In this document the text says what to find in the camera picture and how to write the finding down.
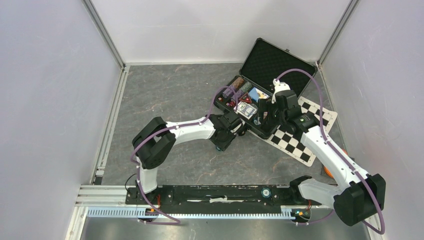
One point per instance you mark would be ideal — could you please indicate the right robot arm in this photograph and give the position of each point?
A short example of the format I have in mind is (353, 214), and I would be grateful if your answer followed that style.
(358, 195)

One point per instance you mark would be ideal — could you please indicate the teal chip on rail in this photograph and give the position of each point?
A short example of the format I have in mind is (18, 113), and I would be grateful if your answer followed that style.
(266, 192)

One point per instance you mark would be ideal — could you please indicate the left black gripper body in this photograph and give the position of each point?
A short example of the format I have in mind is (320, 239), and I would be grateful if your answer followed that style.
(224, 142)

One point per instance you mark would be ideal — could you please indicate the red triangular card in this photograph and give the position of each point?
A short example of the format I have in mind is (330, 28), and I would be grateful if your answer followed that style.
(246, 98)

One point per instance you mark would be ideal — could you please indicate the black white checkered board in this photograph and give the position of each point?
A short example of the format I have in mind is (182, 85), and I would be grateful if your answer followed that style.
(291, 146)

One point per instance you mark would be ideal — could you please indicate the blue card deck in case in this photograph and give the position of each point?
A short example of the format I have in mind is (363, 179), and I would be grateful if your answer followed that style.
(240, 107)

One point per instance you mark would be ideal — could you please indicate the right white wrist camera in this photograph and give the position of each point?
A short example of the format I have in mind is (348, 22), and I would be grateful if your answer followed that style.
(278, 87)

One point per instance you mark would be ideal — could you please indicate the purple chip stack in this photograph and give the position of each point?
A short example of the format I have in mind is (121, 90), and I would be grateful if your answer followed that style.
(228, 92)

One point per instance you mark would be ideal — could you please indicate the brown chip stack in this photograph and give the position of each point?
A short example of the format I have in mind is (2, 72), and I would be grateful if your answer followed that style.
(238, 82)

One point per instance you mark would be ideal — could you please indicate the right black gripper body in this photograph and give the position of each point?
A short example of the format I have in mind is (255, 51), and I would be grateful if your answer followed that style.
(274, 117)

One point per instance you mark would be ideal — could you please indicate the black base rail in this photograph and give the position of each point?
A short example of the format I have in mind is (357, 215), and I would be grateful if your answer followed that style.
(217, 199)

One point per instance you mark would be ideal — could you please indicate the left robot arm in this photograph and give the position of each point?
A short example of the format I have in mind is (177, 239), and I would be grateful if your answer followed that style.
(152, 145)

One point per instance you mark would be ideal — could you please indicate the blue card deck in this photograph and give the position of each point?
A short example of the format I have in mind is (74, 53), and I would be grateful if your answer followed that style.
(257, 94)
(240, 107)

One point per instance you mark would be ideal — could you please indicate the black poker set case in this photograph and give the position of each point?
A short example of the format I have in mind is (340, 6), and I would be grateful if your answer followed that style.
(264, 63)

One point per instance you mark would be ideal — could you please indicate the clear round lid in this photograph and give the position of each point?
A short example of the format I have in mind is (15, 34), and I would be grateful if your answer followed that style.
(249, 111)

